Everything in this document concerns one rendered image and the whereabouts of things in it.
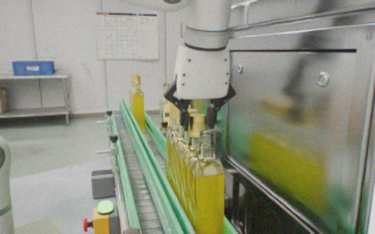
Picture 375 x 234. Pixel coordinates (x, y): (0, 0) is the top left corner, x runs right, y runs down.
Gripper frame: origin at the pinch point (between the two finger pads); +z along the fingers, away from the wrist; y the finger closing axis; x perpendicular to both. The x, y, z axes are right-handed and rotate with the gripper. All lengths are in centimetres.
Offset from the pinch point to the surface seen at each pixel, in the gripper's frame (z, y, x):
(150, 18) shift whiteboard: 90, -82, -580
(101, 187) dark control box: 49, 21, -41
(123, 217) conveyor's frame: 30.3, 14.9, -6.4
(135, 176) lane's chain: 37.2, 9.3, -30.8
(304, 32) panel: -19.8, -11.9, 10.8
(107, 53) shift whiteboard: 153, 2, -562
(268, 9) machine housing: -21.0, -12.8, -2.9
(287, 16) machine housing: -21.0, -12.8, 4.0
